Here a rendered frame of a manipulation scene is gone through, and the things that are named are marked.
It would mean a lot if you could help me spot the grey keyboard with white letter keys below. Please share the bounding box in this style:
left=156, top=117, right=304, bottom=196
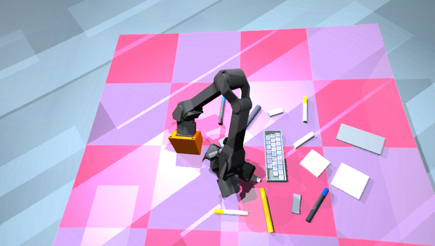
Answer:
left=264, top=130, right=286, bottom=182

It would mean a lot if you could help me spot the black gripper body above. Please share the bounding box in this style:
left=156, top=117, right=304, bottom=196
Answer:
left=205, top=143, right=255, bottom=182

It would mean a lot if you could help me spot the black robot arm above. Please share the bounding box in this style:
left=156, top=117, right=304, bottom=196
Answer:
left=172, top=69, right=252, bottom=198

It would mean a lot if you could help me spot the white sheet of paper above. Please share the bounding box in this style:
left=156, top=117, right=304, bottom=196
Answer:
left=331, top=163, right=369, bottom=200

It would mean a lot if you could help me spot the grey cylinder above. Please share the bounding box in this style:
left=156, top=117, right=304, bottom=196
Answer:
left=246, top=105, right=261, bottom=128

